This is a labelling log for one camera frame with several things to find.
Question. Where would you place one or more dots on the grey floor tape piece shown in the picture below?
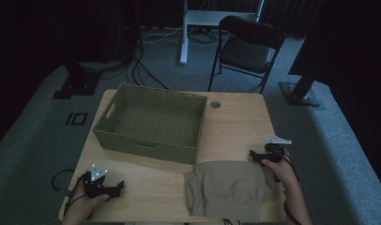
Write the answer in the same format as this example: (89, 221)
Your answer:
(68, 192)

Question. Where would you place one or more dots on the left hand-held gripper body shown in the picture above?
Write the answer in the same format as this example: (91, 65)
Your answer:
(94, 187)

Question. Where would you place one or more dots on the green woven basket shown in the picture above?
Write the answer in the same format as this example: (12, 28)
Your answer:
(154, 125)

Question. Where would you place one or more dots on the grey table grommet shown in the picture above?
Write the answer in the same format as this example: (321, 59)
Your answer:
(215, 104)

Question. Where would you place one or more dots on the khaki pants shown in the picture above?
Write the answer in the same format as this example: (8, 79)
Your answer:
(229, 187)

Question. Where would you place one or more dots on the black folding chair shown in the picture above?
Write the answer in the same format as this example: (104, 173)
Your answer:
(248, 47)

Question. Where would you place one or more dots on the white desk frame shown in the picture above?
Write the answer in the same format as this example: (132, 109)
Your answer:
(195, 17)

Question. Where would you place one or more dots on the person's right hand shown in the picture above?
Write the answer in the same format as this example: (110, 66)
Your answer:
(281, 170)

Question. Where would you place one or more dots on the black stand base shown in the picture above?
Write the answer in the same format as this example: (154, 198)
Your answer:
(76, 84)
(299, 93)

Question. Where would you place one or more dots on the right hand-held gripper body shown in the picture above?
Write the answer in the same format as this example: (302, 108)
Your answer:
(274, 153)

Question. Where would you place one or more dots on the person's left hand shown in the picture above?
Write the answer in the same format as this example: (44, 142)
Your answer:
(82, 207)

